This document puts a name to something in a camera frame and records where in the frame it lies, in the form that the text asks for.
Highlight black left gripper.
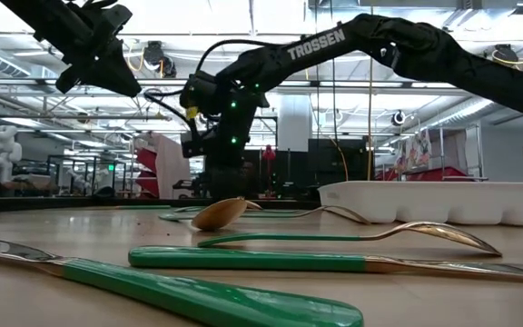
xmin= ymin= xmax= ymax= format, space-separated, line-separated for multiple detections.
xmin=55 ymin=0 xmax=143 ymax=98

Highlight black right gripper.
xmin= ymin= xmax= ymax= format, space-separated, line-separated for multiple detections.
xmin=181 ymin=79 xmax=271 ymax=200

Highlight black hanging cable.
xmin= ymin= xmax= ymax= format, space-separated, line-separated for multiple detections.
xmin=313 ymin=0 xmax=320 ymax=143
xmin=330 ymin=0 xmax=337 ymax=143

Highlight stack of red bins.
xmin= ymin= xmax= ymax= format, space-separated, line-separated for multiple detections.
xmin=133 ymin=144 xmax=163 ymax=199

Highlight gold fork green handle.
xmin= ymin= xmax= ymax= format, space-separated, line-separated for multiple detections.
xmin=158 ymin=204 xmax=372 ymax=226

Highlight yellow cable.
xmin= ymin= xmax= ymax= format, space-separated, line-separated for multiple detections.
xmin=366 ymin=0 xmax=376 ymax=183

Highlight white sheet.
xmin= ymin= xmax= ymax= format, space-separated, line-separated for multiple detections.
xmin=150 ymin=132 xmax=193 ymax=200

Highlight black equipment cabinets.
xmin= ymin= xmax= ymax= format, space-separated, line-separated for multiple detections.
xmin=242 ymin=138 xmax=371 ymax=202

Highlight black metal table frame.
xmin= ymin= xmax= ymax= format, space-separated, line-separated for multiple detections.
xmin=0 ymin=195 xmax=321 ymax=213

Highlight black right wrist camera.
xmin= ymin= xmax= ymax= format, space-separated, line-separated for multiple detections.
xmin=179 ymin=70 xmax=221 ymax=118

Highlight white plastic cutlery tray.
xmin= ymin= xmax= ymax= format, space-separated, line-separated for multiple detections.
xmin=318 ymin=180 xmax=523 ymax=227

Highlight metal shelf with red bins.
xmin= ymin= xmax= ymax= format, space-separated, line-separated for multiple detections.
xmin=373 ymin=123 xmax=489 ymax=183

